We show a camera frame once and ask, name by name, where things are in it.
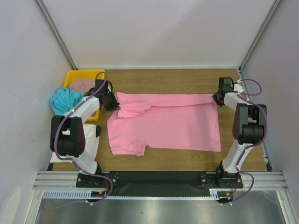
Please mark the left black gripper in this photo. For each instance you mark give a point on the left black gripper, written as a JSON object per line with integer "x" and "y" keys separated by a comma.
{"x": 114, "y": 106}

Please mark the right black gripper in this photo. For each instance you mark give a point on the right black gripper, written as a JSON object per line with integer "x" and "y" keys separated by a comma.
{"x": 218, "y": 98}

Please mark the pink t shirt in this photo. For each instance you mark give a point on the pink t shirt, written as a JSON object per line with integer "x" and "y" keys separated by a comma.
{"x": 168, "y": 121}

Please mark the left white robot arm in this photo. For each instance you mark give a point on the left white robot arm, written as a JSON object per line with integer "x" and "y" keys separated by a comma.
{"x": 67, "y": 136}

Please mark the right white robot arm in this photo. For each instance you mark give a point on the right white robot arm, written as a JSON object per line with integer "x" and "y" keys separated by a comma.
{"x": 250, "y": 129}

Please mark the dark green folded shirt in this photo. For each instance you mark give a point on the dark green folded shirt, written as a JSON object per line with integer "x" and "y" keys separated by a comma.
{"x": 98, "y": 130}

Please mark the mauve t shirt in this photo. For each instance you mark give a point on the mauve t shirt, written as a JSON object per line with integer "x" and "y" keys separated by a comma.
{"x": 82, "y": 85}

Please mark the yellow plastic bin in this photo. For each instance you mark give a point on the yellow plastic bin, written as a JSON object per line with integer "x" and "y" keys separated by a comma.
{"x": 88, "y": 74}

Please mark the turquoise t shirt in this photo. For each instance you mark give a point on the turquoise t shirt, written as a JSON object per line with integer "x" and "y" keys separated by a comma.
{"x": 64, "y": 100}

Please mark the folded white t shirt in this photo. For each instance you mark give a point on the folded white t shirt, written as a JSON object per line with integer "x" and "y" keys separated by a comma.
{"x": 91, "y": 142}

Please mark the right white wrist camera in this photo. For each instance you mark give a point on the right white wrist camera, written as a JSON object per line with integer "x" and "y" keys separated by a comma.
{"x": 237, "y": 86}

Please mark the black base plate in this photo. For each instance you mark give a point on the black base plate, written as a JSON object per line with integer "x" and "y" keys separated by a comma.
{"x": 172, "y": 180}

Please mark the grey slotted cable duct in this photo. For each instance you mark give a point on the grey slotted cable duct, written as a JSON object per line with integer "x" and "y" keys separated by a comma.
{"x": 130, "y": 194}

